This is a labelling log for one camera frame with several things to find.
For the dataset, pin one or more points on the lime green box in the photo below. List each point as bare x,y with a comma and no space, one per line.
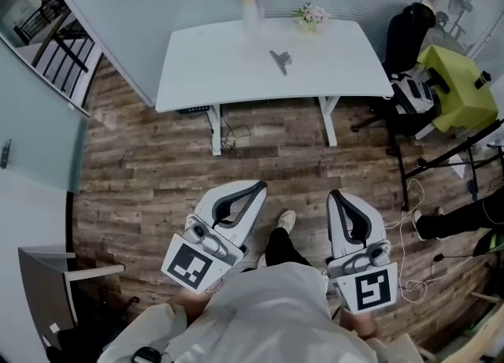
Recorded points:
464,90

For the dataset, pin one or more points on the person's left forearm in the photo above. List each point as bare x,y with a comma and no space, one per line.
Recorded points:
191,304

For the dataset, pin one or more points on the white paper sheet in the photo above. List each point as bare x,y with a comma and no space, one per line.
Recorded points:
460,166

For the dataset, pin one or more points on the person's right forearm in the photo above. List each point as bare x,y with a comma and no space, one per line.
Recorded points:
360,322

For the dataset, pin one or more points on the person's white shoe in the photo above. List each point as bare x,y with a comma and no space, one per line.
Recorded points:
286,219

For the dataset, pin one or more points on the grey open cabinet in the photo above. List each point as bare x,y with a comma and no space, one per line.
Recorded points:
43,286

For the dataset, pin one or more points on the white table leg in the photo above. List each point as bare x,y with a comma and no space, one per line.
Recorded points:
330,121
216,129

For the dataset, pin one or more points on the pink flower bouquet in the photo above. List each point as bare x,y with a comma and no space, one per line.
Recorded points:
311,15

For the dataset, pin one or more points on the black metal railing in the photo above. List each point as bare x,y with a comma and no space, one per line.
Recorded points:
63,46

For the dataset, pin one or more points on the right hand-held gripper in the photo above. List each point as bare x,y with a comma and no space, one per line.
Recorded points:
370,286

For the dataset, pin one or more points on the black power adapter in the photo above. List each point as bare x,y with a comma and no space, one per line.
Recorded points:
438,258

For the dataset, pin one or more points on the black office chair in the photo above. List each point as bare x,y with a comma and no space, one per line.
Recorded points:
405,38

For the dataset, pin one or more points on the person's black trouser leg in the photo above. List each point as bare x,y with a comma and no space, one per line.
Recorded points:
283,247

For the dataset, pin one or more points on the black power strip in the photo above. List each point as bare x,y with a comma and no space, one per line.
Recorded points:
193,109

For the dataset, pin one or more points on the person's white shirt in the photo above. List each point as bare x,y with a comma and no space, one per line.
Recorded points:
267,314

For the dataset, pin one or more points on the white vase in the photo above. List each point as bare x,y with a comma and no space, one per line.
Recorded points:
253,15

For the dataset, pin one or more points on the white device box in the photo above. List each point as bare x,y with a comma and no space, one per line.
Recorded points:
411,93

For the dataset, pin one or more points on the frosted glass door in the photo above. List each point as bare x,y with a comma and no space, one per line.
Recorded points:
39,129

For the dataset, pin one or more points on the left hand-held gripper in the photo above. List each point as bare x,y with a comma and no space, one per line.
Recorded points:
189,265

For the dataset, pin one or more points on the black tripod stand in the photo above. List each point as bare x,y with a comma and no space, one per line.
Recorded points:
445,156

